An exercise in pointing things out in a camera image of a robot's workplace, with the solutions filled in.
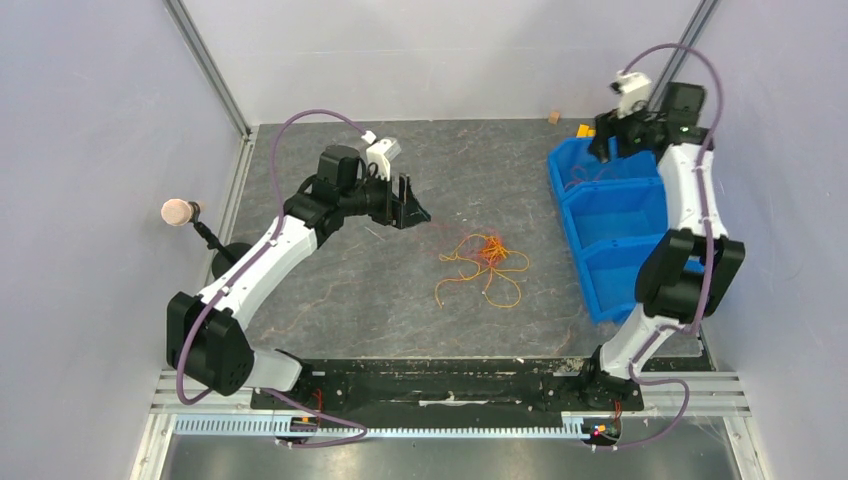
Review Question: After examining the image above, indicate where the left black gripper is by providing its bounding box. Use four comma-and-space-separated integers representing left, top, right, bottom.
340, 167, 430, 230

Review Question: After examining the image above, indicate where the yellow cable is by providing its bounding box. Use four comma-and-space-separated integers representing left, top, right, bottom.
433, 233, 531, 311

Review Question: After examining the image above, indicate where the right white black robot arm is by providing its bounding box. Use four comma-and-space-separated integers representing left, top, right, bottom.
577, 73, 746, 410

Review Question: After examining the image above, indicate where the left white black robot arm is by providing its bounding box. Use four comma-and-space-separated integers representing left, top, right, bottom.
166, 137, 431, 409

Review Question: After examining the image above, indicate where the yellow toy block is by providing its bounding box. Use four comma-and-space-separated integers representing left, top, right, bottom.
575, 124, 596, 138

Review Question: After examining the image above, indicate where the blue plastic bin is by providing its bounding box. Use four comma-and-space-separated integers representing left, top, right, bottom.
547, 135, 710, 326

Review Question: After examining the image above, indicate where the pink microphone on stand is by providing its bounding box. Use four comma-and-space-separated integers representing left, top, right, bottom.
160, 198, 252, 280

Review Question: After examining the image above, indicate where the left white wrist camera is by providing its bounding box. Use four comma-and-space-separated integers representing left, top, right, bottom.
361, 130, 402, 181

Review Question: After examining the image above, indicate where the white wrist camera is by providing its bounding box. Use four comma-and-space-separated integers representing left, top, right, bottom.
361, 130, 402, 181
610, 71, 653, 119

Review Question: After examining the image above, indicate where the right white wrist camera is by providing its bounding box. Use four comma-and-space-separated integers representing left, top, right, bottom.
610, 71, 653, 119

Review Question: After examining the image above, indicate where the right aluminium corner post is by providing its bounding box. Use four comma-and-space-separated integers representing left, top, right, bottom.
645, 0, 721, 111

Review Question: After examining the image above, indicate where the aluminium corner post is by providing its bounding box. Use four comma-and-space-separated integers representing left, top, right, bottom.
645, 0, 721, 111
163, 0, 252, 139

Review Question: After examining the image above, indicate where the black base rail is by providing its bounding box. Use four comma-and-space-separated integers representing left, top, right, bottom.
288, 357, 644, 429

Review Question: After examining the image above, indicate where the white toothed cable duct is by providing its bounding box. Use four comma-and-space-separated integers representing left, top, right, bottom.
174, 414, 590, 440

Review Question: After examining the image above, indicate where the left aluminium corner post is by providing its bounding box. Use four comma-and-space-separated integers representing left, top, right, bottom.
163, 0, 252, 139

